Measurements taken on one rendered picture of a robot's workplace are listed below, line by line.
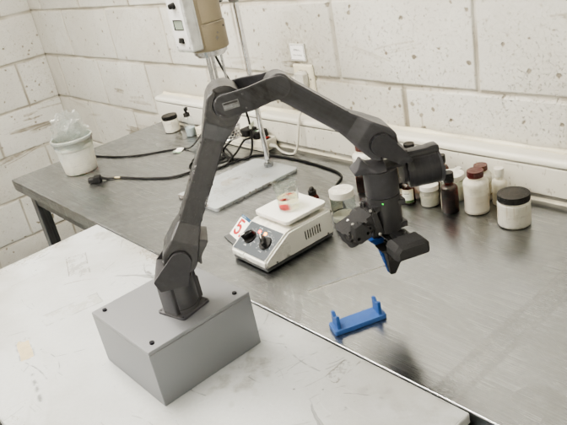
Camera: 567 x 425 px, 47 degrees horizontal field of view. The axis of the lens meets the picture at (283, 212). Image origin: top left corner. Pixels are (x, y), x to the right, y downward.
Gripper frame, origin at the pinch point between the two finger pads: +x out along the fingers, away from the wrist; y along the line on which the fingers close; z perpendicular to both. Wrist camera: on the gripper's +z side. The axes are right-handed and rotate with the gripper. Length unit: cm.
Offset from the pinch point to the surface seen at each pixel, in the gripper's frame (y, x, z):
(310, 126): -86, 2, -18
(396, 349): 10.5, 11.2, 5.5
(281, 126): -99, 4, -13
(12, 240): -260, 78, 102
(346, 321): -0.1, 10.2, 9.9
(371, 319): 1.7, 10.2, 5.7
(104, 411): -1, 12, 54
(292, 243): -29.0, 7.4, 9.3
